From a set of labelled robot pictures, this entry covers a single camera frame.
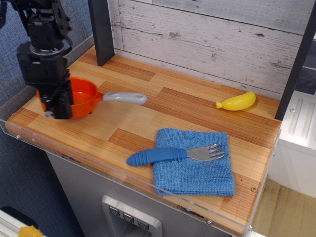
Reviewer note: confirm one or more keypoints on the dark grey post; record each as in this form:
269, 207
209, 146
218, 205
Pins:
298, 64
102, 31

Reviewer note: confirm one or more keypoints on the clear acrylic table guard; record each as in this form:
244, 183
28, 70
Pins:
104, 139

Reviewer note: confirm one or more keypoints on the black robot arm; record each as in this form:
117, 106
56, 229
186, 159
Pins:
45, 23

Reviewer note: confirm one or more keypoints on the white plastic sink unit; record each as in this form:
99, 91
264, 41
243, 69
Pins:
293, 164

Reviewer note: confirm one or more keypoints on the dark grey right post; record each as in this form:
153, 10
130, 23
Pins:
298, 64

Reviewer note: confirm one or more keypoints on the blue-handled metal fork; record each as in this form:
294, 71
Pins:
208, 153

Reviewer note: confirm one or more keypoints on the grey toy fridge cabinet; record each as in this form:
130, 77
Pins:
105, 207

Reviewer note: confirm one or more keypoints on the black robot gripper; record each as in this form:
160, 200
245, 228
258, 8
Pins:
49, 75

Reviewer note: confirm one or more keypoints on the red pan with grey handle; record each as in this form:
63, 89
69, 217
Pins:
85, 98

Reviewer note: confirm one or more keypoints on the yellow toy banana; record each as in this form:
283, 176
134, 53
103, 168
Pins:
238, 103

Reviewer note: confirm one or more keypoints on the dark grey left post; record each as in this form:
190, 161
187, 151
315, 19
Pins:
102, 31

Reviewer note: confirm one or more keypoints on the blue folded cloth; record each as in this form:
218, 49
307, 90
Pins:
193, 177

